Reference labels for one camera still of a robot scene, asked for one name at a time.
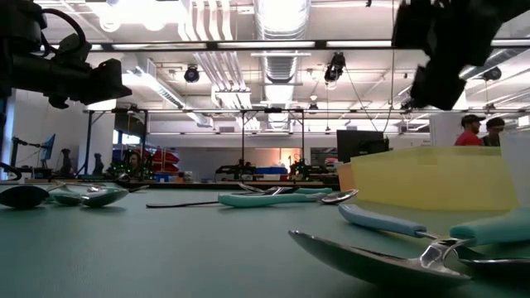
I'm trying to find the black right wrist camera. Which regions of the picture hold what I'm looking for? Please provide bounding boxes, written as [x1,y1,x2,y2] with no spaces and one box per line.
[391,0,441,50]

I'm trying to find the black ceiling camera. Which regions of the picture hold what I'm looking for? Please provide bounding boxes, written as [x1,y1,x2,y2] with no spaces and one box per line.
[183,65,201,84]
[481,65,504,82]
[323,50,347,84]

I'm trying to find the red storage shelves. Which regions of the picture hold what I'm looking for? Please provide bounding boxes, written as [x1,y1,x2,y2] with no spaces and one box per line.
[140,147,181,173]

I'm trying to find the yellow plastic bin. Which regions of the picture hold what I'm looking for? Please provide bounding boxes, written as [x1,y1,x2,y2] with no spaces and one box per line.
[349,144,519,213]

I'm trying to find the black aluminium table frame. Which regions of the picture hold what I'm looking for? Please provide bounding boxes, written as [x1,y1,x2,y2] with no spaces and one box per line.
[0,178,340,191]

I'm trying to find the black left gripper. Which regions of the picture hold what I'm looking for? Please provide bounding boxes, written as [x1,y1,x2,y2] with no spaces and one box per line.
[80,57,133,107]

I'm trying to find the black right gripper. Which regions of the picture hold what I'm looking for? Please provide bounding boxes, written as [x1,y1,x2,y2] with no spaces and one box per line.
[409,0,504,111]

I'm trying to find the blue background monitor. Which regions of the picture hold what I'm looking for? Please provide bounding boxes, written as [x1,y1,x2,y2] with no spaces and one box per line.
[39,132,57,163]

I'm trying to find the green lit background robot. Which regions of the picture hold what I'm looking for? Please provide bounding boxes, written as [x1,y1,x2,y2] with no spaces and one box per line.
[106,159,155,181]

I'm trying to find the black background monitor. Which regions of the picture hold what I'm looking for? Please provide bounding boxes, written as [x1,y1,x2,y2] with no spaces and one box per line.
[335,129,391,164]

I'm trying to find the black background workstation frame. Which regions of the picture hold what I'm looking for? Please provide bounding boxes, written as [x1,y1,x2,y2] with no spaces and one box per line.
[82,106,530,183]

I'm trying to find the green table mat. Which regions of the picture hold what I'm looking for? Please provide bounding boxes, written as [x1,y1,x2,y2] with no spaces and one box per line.
[0,184,530,298]

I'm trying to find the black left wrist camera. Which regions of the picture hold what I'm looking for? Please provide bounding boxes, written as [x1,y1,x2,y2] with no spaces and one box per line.
[55,32,93,64]

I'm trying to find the orange plastic bin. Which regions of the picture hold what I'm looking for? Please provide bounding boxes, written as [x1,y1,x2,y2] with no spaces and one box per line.
[337,161,358,194]

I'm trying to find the silver ventilation duct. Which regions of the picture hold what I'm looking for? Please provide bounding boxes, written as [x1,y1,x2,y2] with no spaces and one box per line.
[253,0,312,130]

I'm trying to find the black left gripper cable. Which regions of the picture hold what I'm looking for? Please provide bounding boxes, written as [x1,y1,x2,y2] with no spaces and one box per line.
[40,7,89,57]

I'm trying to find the black metal spoon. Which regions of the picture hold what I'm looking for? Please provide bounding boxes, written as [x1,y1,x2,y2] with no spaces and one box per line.
[48,190,86,207]
[144,199,221,209]
[80,186,130,209]

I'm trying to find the clear plastic bin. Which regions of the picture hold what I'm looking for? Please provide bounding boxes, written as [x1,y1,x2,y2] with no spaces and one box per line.
[499,130,530,208]

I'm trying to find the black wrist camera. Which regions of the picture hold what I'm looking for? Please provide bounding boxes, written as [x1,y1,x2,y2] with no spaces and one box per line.
[55,32,93,64]
[391,0,441,50]

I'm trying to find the black overhead light bar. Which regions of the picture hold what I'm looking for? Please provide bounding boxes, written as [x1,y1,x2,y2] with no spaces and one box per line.
[89,39,530,53]

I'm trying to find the white ceiling pipes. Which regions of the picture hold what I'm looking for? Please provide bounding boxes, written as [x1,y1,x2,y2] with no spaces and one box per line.
[177,0,254,109]

